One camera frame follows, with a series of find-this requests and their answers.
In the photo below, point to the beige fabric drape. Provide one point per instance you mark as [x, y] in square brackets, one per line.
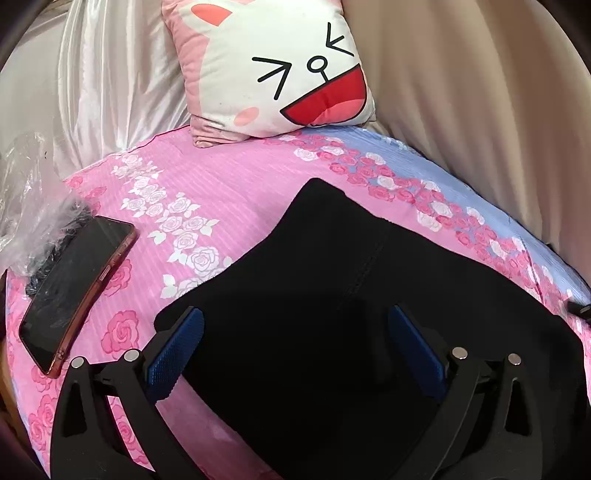
[485, 92]

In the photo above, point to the black pants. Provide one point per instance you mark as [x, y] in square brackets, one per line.
[323, 277]

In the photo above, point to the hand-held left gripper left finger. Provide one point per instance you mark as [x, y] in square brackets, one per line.
[171, 355]

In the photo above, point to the cartoon cat face pillow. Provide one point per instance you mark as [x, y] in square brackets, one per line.
[258, 60]

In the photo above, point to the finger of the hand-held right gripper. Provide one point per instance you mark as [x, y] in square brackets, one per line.
[581, 308]

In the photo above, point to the white satin cloth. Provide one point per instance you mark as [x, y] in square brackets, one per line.
[106, 69]

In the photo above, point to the smartphone in red case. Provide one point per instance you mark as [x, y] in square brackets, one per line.
[69, 295]

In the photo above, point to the pink floral bed sheet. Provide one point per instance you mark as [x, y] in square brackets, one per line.
[221, 175]

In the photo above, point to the clear plastic bag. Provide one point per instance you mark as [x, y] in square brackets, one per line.
[32, 184]

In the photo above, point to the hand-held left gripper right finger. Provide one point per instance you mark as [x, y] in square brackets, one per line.
[418, 353]

